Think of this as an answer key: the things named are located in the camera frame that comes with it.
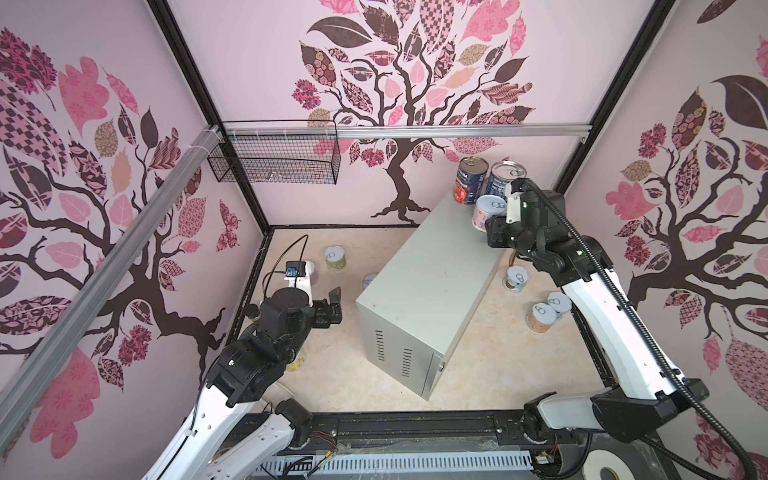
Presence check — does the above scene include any pink small can left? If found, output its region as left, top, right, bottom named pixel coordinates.
left=305, top=260, right=319, bottom=285

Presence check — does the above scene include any pink labelled can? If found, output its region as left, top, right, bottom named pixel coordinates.
left=471, top=195, right=507, bottom=232

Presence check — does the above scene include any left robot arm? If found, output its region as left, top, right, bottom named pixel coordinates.
left=145, top=287, right=342, bottom=479

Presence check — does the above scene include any black base frame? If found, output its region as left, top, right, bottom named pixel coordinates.
left=160, top=406, right=682, bottom=480

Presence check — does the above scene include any large blue labelled can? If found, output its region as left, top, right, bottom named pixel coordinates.
left=485, top=159, right=527, bottom=200

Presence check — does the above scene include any dark tomato can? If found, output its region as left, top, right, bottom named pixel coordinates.
left=453, top=156, right=489, bottom=205

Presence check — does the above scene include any white tape roll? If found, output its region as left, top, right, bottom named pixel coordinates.
left=581, top=450, right=635, bottom=480

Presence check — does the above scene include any black wire basket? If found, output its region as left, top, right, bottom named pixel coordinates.
left=208, top=119, right=341, bottom=185

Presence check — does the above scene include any aluminium rail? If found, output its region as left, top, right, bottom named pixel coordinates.
left=225, top=123, right=592, bottom=139
left=1, top=125, right=222, bottom=448

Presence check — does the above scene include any aluminium rail left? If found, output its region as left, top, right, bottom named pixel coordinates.
left=1, top=125, right=222, bottom=448

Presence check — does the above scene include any green labelled small can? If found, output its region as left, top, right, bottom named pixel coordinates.
left=324, top=245, right=346, bottom=271

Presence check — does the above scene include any white vented cable duct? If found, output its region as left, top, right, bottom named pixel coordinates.
left=241, top=451, right=533, bottom=479

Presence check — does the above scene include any grey metal cabinet box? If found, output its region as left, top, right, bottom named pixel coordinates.
left=356, top=195, right=503, bottom=399

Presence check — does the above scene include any dark spice bottle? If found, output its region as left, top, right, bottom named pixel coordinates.
left=244, top=303, right=260, bottom=321

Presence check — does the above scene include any orange labelled can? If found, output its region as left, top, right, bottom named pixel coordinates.
left=526, top=303, right=558, bottom=333

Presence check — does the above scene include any white can far right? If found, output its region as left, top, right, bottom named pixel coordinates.
left=547, top=292, right=573, bottom=316

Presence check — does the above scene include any aluminium rail back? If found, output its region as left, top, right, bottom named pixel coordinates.
left=225, top=123, right=592, bottom=139

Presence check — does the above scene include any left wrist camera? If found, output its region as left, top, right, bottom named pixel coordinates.
left=284, top=260, right=312, bottom=300

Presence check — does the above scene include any white small can right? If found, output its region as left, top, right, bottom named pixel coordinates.
left=503, top=265, right=530, bottom=293

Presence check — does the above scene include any yellow labelled can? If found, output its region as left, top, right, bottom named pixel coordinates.
left=286, top=351, right=306, bottom=372

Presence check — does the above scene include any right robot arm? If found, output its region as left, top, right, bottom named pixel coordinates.
left=486, top=179, right=758, bottom=479

